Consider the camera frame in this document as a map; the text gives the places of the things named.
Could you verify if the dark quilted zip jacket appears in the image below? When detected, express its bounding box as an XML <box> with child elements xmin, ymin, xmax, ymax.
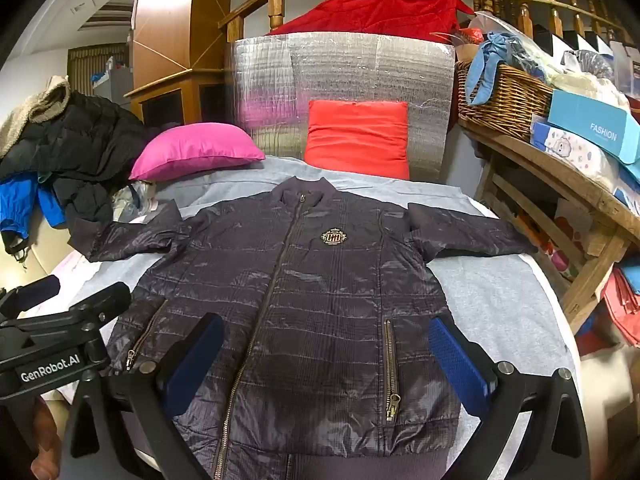
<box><xmin>70</xmin><ymin>176</ymin><xmax>538</xmax><ymax>480</ymax></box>

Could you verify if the wicker basket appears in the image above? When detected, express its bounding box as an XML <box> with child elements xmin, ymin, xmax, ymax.
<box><xmin>456</xmin><ymin>57</ymin><xmax>556</xmax><ymax>143</ymax></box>

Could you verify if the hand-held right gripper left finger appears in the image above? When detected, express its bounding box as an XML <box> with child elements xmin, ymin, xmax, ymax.
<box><xmin>62</xmin><ymin>312</ymin><xmax>226</xmax><ymax>480</ymax></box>

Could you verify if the wooden cabinet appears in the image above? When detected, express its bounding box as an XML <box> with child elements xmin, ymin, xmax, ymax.
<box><xmin>124</xmin><ymin>0</ymin><xmax>236</xmax><ymax>126</ymax></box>

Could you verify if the beige fleece garment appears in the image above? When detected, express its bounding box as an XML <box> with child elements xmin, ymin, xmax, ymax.
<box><xmin>0</xmin><ymin>76</ymin><xmax>71</xmax><ymax>158</ymax></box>

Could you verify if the light blue cardboard box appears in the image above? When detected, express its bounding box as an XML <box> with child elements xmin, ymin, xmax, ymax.
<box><xmin>547</xmin><ymin>87</ymin><xmax>640</xmax><ymax>168</ymax></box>

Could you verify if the white patterned box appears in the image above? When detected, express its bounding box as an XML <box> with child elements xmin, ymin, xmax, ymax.
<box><xmin>530</xmin><ymin>120</ymin><xmax>626</xmax><ymax>191</ymax></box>

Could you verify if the pink pillow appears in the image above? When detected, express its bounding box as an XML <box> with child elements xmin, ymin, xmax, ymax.
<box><xmin>128</xmin><ymin>122</ymin><xmax>266</xmax><ymax>182</ymax></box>

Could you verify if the cream sofa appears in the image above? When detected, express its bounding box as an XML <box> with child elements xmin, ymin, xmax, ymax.
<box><xmin>0</xmin><ymin>210</ymin><xmax>76</xmax><ymax>311</ymax></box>

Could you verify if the light blue cloth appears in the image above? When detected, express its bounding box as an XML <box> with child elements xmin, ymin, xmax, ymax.
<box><xmin>465</xmin><ymin>31</ymin><xmax>526</xmax><ymax>106</ymax></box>

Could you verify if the wooden bench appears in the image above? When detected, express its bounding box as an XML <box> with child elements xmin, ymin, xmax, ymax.
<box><xmin>457</xmin><ymin>117</ymin><xmax>640</xmax><ymax>333</ymax></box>

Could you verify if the patterned plastic bag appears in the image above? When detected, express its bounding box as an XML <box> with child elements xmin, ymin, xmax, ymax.
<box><xmin>112</xmin><ymin>180</ymin><xmax>161</xmax><ymax>221</ymax></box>

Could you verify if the wooden stair railing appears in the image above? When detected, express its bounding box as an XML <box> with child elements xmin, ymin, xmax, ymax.
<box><xmin>217</xmin><ymin>0</ymin><xmax>640</xmax><ymax>46</ymax></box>

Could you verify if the clear plastic bag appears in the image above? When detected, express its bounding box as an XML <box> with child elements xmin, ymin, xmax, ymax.
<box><xmin>470</xmin><ymin>10</ymin><xmax>556</xmax><ymax>81</ymax></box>

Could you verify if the red pillow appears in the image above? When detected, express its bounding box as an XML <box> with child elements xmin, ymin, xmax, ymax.
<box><xmin>303</xmin><ymin>100</ymin><xmax>412</xmax><ymax>181</ymax></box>

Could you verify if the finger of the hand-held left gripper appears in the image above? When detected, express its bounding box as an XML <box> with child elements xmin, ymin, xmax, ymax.
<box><xmin>30</xmin><ymin>281</ymin><xmax>132</xmax><ymax>332</ymax></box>
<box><xmin>0</xmin><ymin>275</ymin><xmax>62</xmax><ymax>318</ymax></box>

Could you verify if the pile of dark clothes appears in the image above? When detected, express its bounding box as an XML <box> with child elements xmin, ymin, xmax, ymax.
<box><xmin>0</xmin><ymin>91</ymin><xmax>151</xmax><ymax>246</ymax></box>

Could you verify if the grey blanket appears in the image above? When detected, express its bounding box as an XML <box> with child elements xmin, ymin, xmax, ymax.
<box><xmin>47</xmin><ymin>155</ymin><xmax>583</xmax><ymax>480</ymax></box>

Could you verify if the blue garment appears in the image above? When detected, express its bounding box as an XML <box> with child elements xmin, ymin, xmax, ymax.
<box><xmin>0</xmin><ymin>172</ymin><xmax>66</xmax><ymax>238</ymax></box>

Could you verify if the silver foil insulation mat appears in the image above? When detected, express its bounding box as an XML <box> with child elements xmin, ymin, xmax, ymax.
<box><xmin>224</xmin><ymin>31</ymin><xmax>458</xmax><ymax>183</ymax></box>

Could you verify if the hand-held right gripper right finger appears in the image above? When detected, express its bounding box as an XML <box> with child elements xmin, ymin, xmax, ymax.
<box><xmin>429</xmin><ymin>316</ymin><xmax>591</xmax><ymax>480</ymax></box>

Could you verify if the red quilted blanket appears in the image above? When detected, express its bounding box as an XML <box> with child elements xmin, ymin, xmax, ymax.
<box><xmin>267</xmin><ymin>0</ymin><xmax>476</xmax><ymax>41</ymax></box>

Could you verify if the person's left hand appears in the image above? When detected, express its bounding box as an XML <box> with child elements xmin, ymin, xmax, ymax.
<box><xmin>27</xmin><ymin>397</ymin><xmax>68</xmax><ymax>480</ymax></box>

